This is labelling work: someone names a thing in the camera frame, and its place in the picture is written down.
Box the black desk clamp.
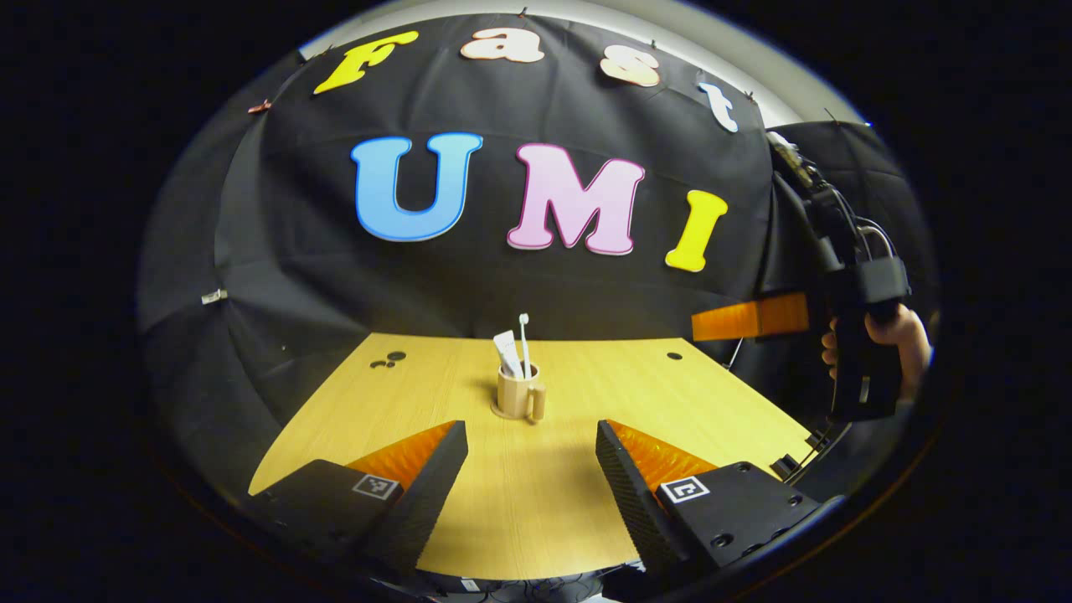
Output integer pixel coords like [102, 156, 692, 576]
[770, 431, 826, 482]

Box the black backdrop cloth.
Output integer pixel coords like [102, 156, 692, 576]
[138, 13, 935, 503]

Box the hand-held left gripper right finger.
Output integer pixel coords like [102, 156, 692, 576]
[596, 420, 843, 587]

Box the beige cup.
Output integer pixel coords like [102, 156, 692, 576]
[491, 363, 547, 424]

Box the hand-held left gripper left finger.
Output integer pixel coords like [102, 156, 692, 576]
[247, 420, 468, 579]

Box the white toothpaste tube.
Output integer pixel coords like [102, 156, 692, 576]
[492, 330, 525, 379]

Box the wooden desktop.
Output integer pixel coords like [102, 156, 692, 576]
[249, 332, 817, 580]

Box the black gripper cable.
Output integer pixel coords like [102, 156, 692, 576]
[853, 216, 899, 262]

